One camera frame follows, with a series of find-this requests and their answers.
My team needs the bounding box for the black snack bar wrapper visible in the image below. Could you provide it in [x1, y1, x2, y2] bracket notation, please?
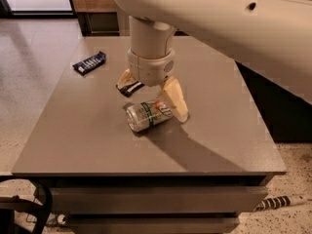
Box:
[116, 81, 143, 98]

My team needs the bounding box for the white green 7up can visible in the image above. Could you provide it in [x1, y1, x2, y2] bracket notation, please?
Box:
[126, 99, 174, 133]

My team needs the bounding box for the blue snack bar wrapper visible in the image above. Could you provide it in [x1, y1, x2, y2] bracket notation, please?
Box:
[72, 52, 106, 76]

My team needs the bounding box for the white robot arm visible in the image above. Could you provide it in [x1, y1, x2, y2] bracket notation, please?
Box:
[114, 0, 312, 103]

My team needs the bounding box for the grey upper drawer front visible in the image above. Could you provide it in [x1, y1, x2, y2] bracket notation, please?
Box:
[52, 186, 267, 215]

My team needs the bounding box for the grey lower drawer front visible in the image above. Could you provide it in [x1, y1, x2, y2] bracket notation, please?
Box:
[69, 217, 240, 234]

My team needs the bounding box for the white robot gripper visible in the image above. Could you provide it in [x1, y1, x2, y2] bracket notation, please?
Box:
[116, 50, 188, 123]

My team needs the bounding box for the black chair frame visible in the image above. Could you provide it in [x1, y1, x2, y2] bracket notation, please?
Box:
[0, 180, 53, 234]

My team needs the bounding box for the black white striped cable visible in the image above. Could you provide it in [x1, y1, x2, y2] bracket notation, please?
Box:
[253, 193, 312, 213]

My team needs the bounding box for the grey drawer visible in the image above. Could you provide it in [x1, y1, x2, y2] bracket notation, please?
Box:
[52, 186, 267, 215]
[69, 217, 240, 234]

